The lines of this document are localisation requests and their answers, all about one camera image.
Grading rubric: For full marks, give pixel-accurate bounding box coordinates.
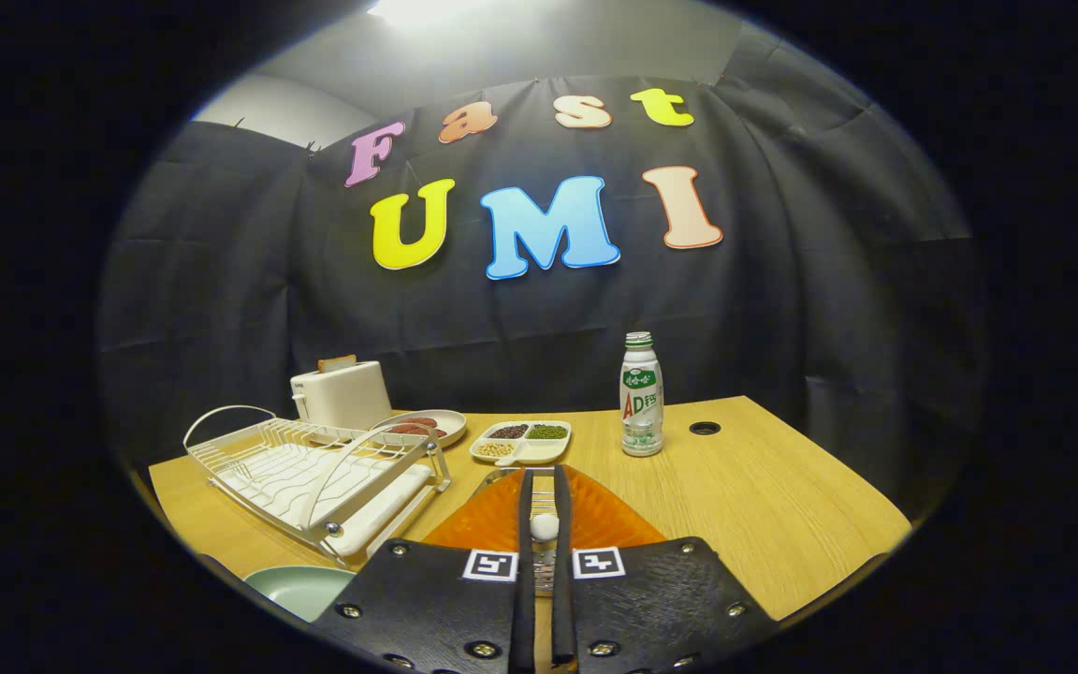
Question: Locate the white wire dish rack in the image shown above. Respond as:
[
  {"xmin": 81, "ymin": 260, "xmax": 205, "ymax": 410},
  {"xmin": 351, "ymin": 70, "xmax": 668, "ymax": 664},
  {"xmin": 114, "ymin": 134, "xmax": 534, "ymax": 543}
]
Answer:
[{"xmin": 183, "ymin": 404, "xmax": 453, "ymax": 569}]

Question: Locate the pale green plate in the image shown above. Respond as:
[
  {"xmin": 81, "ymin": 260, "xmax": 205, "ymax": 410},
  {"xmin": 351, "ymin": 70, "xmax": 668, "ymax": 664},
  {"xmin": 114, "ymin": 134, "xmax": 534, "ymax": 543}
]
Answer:
[{"xmin": 244, "ymin": 564, "xmax": 357, "ymax": 623}]

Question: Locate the white drip tray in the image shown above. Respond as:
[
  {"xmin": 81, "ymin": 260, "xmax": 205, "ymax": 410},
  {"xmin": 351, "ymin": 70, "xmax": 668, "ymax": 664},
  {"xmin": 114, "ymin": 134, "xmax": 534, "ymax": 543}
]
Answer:
[{"xmin": 221, "ymin": 449, "xmax": 434, "ymax": 558}]

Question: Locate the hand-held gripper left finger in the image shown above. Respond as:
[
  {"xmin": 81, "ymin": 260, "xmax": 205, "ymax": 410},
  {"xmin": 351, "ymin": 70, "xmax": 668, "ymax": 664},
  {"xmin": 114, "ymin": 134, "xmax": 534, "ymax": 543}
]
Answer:
[{"xmin": 313, "ymin": 463, "xmax": 537, "ymax": 674}]

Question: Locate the white bottle green label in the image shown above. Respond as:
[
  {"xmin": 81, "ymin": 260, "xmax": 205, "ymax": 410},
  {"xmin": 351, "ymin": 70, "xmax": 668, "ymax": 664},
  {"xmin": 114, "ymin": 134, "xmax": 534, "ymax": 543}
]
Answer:
[{"xmin": 619, "ymin": 331, "xmax": 665, "ymax": 458}]

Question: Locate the white toaster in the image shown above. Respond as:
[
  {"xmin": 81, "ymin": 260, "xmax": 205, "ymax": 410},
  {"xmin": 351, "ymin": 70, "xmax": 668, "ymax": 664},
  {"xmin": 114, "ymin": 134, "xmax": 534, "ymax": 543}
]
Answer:
[{"xmin": 290, "ymin": 360, "xmax": 394, "ymax": 433}]

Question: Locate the white divided snack tray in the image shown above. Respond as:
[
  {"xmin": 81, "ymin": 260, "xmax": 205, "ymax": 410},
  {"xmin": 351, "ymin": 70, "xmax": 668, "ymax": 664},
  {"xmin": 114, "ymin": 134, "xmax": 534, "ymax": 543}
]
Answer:
[{"xmin": 469, "ymin": 420, "xmax": 573, "ymax": 467}]

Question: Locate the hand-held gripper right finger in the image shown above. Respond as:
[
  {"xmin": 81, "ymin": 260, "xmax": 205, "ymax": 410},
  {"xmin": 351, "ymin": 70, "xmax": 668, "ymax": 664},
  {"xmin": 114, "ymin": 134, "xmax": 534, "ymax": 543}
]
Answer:
[{"xmin": 550, "ymin": 463, "xmax": 779, "ymax": 674}]

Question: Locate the black backdrop cloth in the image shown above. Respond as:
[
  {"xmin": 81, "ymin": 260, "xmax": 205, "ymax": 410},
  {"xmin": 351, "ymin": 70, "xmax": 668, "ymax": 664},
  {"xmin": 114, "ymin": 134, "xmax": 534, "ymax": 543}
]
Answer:
[{"xmin": 97, "ymin": 23, "xmax": 984, "ymax": 520}]

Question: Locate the bright ceiling light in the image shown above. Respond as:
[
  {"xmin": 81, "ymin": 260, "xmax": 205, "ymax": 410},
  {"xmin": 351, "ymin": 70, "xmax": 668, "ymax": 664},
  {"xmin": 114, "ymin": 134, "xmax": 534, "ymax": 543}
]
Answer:
[{"xmin": 369, "ymin": 0, "xmax": 503, "ymax": 27}]

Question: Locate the beige plate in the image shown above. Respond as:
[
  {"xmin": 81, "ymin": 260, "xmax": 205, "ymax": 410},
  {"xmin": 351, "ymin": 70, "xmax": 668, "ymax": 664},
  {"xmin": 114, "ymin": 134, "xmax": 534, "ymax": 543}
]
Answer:
[{"xmin": 371, "ymin": 409, "xmax": 468, "ymax": 448}]

